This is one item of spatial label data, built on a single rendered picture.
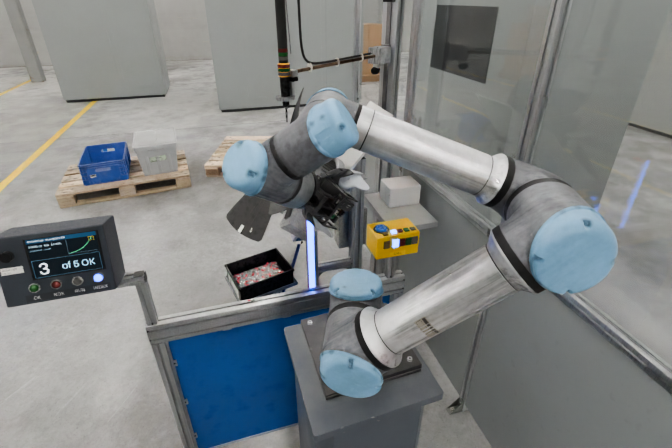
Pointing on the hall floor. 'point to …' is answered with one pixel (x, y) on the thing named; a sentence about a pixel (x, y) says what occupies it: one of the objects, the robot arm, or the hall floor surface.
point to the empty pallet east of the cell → (225, 153)
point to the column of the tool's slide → (389, 97)
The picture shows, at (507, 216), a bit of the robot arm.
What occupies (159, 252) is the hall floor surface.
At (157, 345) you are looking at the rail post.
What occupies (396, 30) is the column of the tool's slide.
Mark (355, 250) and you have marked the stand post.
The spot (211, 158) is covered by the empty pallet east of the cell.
